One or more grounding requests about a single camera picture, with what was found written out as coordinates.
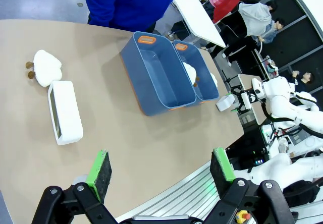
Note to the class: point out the black green-padded left gripper finger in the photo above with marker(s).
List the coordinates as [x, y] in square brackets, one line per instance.
[98, 173]

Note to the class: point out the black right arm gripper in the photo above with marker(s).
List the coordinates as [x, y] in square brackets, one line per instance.
[240, 108]

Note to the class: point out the white digital clock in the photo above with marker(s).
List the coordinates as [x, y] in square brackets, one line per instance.
[66, 113]
[224, 102]

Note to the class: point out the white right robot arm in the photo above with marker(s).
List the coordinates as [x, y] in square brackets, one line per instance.
[277, 103]

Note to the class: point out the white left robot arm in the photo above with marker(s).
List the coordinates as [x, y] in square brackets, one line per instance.
[282, 169]

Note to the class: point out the black control box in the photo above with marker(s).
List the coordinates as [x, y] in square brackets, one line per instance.
[248, 145]

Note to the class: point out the white plush toy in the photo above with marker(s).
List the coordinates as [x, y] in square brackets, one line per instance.
[214, 79]

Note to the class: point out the white plush sheep brown feet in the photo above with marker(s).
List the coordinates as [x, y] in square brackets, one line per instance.
[191, 72]
[48, 67]

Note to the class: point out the seated person dark clothes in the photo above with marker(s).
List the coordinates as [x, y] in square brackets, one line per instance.
[304, 80]

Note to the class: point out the yellow red emergency stop button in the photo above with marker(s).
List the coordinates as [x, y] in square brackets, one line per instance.
[242, 216]

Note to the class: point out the black bag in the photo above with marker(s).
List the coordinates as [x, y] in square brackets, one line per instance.
[300, 192]

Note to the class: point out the person in gray hoodie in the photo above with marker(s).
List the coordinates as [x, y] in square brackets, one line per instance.
[257, 19]

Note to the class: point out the white background table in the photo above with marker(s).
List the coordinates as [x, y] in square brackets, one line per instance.
[199, 17]

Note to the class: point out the person in blue sweater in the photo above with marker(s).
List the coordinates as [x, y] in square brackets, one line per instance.
[131, 4]

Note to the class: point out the round floor cover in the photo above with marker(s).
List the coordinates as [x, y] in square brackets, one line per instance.
[80, 4]

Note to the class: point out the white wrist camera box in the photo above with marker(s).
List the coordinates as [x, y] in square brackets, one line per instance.
[246, 101]

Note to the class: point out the aluminium table edge rail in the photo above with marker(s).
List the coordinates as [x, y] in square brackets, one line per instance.
[181, 193]

